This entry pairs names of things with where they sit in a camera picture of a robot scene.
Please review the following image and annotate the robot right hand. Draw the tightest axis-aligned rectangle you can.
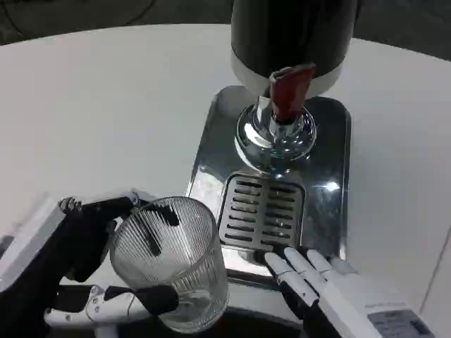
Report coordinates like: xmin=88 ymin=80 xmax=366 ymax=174
xmin=262 ymin=246 xmax=437 ymax=338

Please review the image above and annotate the steel drip tray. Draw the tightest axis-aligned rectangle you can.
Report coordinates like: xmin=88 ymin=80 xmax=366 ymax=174
xmin=185 ymin=86 xmax=353 ymax=293

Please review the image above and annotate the slotted steel tray grid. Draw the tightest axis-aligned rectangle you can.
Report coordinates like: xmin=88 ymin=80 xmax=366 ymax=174
xmin=216 ymin=172 xmax=307 ymax=253

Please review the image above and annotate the red tap lever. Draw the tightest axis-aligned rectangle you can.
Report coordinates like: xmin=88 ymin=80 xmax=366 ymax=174
xmin=269 ymin=65 xmax=316 ymax=123

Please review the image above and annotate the chrome dispenser tap dome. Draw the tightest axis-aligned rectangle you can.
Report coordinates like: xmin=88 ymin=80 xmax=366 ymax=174
xmin=234 ymin=96 xmax=318 ymax=177

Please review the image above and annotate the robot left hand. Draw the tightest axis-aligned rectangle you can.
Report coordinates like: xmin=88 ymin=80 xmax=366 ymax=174
xmin=0 ymin=189 xmax=180 ymax=338

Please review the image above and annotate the black drink dispenser body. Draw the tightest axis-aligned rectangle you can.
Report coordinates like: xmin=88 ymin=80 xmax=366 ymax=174
xmin=230 ymin=0 xmax=359 ymax=96

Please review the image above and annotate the clear ribbed glass cup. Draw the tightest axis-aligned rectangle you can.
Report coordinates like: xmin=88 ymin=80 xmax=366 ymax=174
xmin=109 ymin=196 xmax=230 ymax=334

